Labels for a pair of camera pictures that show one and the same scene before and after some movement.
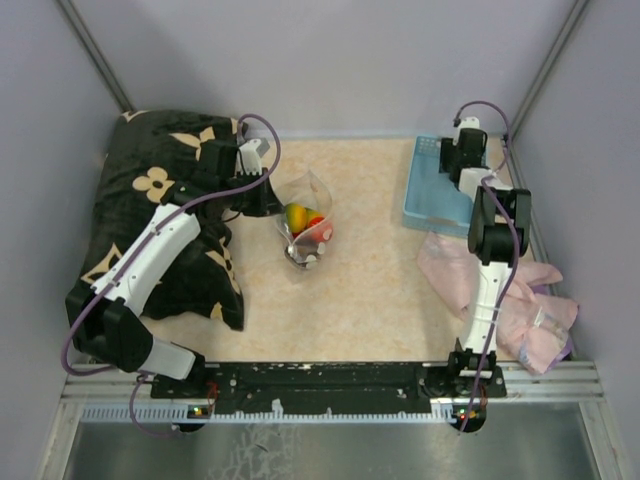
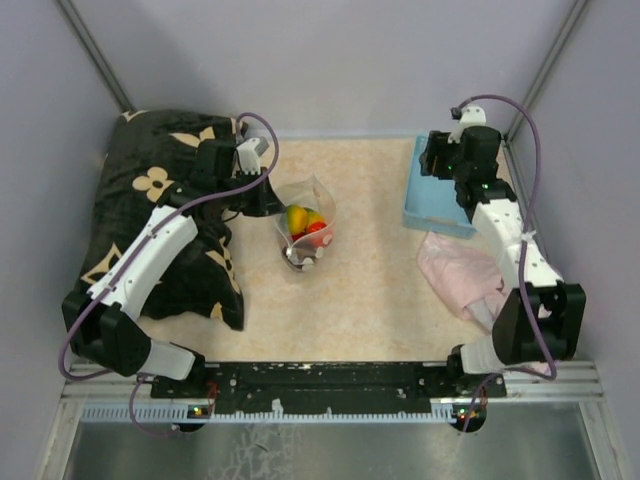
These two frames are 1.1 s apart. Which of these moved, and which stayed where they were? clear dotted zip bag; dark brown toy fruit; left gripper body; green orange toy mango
Moved: dark brown toy fruit
Stayed: green orange toy mango; clear dotted zip bag; left gripper body
